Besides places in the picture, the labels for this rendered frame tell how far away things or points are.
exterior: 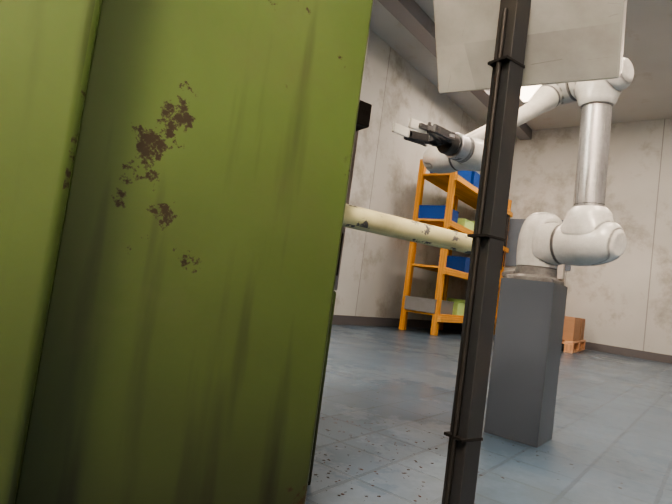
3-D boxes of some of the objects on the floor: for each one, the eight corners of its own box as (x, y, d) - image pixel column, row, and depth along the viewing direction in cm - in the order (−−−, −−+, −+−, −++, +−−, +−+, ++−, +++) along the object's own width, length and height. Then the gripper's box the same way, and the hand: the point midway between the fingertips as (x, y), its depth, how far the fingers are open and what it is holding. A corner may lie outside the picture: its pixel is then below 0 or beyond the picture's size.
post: (447, 576, 88) (515, -7, 95) (465, 589, 84) (533, -16, 92) (431, 581, 86) (501, -16, 93) (449, 594, 82) (520, -26, 89)
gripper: (474, 151, 158) (421, 130, 145) (429, 159, 174) (378, 141, 161) (477, 128, 158) (425, 105, 145) (432, 139, 174) (381, 119, 162)
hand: (407, 127), depth 155 cm, fingers open, 7 cm apart
